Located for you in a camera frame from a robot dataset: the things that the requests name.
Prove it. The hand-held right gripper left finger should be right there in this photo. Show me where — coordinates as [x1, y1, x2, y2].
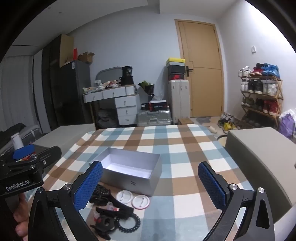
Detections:
[28, 160, 103, 241]

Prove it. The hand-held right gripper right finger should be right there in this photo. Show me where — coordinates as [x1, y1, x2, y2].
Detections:
[198, 161, 275, 241]

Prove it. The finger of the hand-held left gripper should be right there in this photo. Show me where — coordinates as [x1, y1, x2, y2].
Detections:
[9, 144, 38, 166]
[30, 146, 62, 179]

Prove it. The round white pin badge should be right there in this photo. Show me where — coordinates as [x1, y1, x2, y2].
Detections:
[116, 190, 133, 204]

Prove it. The long black hair claw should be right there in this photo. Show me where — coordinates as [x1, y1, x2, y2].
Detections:
[96, 196, 135, 219]

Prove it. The silver cardboard box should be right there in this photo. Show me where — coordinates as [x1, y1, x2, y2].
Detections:
[89, 148, 161, 197]

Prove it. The black hair claw clip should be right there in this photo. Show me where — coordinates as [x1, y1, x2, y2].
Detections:
[90, 215, 116, 240]

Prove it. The round red-rimmed pin badge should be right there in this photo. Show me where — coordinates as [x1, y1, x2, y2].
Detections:
[131, 195, 150, 209]

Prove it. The person's left hand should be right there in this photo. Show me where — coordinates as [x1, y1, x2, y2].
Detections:
[13, 192, 31, 238]

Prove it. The white drying rack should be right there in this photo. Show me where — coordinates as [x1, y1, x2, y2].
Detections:
[23, 125, 42, 140]

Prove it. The grey upholstered block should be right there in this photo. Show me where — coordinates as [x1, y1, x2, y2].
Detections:
[225, 127, 294, 230]
[30, 123, 96, 154]

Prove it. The black cloth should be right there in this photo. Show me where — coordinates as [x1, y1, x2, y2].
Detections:
[0, 123, 27, 140]

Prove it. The pile of loose shoes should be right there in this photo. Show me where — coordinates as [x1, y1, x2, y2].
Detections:
[217, 112, 241, 134]

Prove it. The grey bundle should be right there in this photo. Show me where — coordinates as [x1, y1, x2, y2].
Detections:
[96, 109, 116, 128]

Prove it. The dark refrigerator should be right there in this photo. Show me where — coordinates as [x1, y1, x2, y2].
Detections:
[58, 61, 93, 127]

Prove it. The desk clutter pile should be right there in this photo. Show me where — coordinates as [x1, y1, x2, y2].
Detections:
[84, 79, 122, 94]

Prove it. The white desk with drawers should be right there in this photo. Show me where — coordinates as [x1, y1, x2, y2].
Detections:
[83, 85, 140, 127]

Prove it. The silver suitcase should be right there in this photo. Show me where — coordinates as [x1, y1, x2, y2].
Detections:
[137, 109, 173, 127]

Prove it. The white upright suitcase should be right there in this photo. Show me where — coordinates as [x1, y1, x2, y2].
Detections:
[168, 79, 190, 126]

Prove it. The black box with red stripe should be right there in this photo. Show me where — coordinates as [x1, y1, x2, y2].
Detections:
[149, 101, 167, 112]

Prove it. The purple plastic bag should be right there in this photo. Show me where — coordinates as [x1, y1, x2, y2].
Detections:
[279, 109, 296, 140]

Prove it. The grey arched board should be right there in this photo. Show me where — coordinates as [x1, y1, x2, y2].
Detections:
[95, 66, 122, 85]

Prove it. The open cardboard box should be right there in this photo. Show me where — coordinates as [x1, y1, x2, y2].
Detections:
[78, 51, 96, 64]

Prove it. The tall flat cardboard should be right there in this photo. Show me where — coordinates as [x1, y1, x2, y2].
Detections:
[60, 34, 74, 68]

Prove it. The shoe rack with shoes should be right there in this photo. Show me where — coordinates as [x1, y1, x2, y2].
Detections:
[238, 62, 281, 116]

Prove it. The black bag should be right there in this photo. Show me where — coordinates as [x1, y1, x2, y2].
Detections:
[119, 66, 135, 86]

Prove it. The wooden shoe rack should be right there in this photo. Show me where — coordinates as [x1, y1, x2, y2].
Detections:
[240, 77, 284, 131]

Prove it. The red and black shoe box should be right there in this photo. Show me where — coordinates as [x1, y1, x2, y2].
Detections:
[168, 73, 187, 81]

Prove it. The dark wrapped bouquet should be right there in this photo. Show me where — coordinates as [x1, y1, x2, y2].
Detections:
[138, 81, 155, 95]

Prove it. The yellow shoe box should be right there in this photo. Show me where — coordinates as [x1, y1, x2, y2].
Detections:
[166, 58, 186, 66]

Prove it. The wooden door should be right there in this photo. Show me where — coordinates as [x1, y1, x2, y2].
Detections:
[174, 19, 225, 118]

